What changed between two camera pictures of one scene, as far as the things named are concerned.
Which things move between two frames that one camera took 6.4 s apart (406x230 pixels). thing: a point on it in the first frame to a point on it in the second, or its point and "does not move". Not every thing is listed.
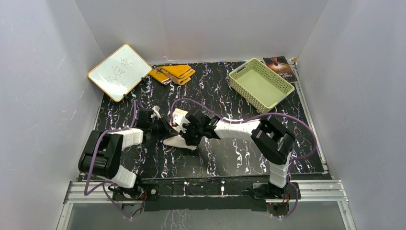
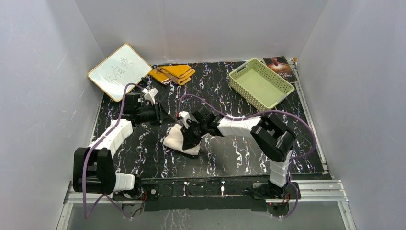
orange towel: [178, 74] does not move
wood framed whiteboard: [119, 73] does not move
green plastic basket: [261, 86] does not move
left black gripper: [167, 131] to [161, 115]
